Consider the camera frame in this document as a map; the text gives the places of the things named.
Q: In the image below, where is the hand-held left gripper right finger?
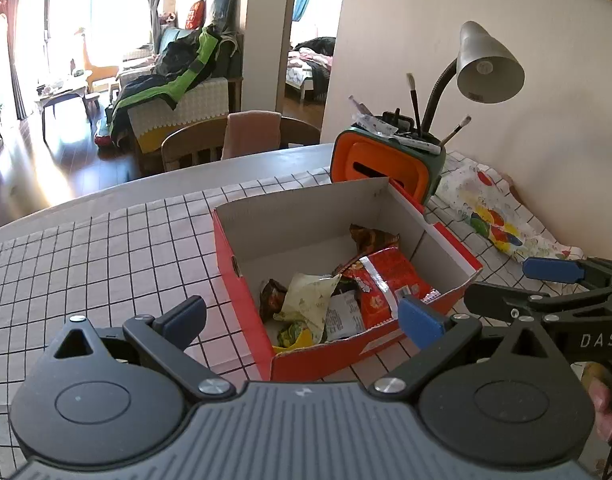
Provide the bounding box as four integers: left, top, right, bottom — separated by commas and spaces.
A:
368, 294, 561, 403

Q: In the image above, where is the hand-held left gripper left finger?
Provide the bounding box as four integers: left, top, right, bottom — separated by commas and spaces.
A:
51, 296, 237, 402

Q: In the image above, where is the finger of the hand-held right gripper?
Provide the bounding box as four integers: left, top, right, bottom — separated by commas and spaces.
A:
463, 282, 611, 326
523, 257, 612, 289

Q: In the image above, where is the red snack packet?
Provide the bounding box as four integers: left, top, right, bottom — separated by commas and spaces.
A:
336, 246, 441, 334

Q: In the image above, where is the orange cardboard shoe box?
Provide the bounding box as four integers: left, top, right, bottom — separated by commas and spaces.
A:
212, 176, 484, 382

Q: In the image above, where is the white printed snack packet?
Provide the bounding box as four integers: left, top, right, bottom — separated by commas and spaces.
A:
326, 292, 365, 344

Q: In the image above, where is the small black snack packet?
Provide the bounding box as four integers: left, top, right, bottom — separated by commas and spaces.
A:
258, 278, 292, 321

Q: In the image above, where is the brown crinkled snack packet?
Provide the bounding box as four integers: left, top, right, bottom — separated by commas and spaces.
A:
348, 223, 402, 261

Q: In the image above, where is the gold snack packet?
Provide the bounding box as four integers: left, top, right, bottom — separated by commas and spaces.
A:
277, 322, 321, 351

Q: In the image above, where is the pale yellow snack packet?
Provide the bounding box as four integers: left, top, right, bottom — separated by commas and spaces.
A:
273, 272, 343, 344

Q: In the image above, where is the person's right hand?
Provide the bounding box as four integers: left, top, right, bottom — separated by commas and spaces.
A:
588, 361, 612, 444

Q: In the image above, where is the colourful printed cloth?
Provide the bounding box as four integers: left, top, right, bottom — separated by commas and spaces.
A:
443, 155, 587, 264

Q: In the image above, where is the checkered tablecloth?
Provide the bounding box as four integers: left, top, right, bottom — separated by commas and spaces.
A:
0, 160, 611, 480

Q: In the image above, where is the slanted paint brush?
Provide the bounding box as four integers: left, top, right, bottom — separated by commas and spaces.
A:
438, 115, 473, 146

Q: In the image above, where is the wooden chair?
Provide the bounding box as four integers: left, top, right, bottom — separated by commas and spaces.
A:
161, 116, 322, 174

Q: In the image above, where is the orange and green pen holder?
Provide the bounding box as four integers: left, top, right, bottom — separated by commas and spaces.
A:
330, 127, 447, 206

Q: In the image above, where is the pink towel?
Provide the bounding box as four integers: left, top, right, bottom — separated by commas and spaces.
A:
223, 111, 282, 161

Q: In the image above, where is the upright paint brush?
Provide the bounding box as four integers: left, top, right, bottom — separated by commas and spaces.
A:
407, 72, 422, 134

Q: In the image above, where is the grey gooseneck desk lamp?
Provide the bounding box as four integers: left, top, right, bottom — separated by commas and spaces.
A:
420, 21, 526, 134

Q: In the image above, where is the beige crochet sofa cover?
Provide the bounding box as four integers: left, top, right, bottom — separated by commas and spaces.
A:
128, 77, 231, 154

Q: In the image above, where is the green and black jacket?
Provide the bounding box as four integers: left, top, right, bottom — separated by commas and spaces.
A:
106, 25, 237, 139

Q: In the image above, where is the wooden coffee table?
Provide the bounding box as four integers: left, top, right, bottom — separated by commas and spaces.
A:
35, 80, 90, 141

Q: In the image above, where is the dark leather sofa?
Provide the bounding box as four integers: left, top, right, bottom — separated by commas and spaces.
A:
116, 26, 245, 162

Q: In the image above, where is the cluttered bed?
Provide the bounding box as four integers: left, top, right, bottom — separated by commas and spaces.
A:
286, 36, 337, 104

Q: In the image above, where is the giraffe figurine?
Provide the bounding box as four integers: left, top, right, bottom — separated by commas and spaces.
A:
77, 27, 95, 72

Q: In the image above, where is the red cushion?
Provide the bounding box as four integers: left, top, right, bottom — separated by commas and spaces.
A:
185, 0, 207, 31

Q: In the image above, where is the dark shiny cushion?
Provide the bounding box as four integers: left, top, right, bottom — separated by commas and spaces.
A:
211, 0, 237, 29

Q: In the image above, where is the grey window curtain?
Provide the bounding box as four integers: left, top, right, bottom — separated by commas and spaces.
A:
143, 0, 169, 47

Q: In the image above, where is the dark red curtain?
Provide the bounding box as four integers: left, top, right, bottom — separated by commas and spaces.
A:
0, 0, 28, 122

